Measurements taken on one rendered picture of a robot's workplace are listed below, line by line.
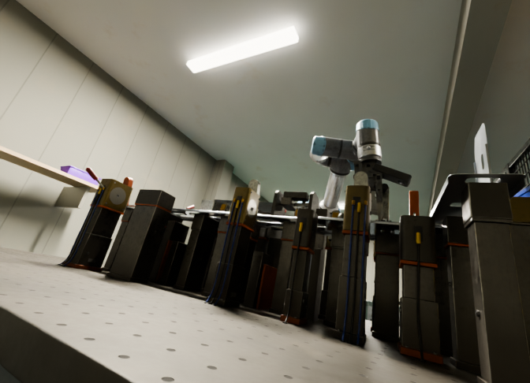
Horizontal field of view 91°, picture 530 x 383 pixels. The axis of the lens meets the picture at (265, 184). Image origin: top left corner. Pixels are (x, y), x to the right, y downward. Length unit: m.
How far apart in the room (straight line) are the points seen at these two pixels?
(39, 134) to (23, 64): 0.67
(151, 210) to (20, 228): 2.48
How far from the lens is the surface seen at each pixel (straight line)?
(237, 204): 0.80
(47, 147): 3.52
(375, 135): 0.96
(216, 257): 1.00
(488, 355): 0.49
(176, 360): 0.28
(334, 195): 1.56
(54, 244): 3.57
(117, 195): 1.25
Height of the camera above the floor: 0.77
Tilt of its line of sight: 21 degrees up
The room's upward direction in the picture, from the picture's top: 12 degrees clockwise
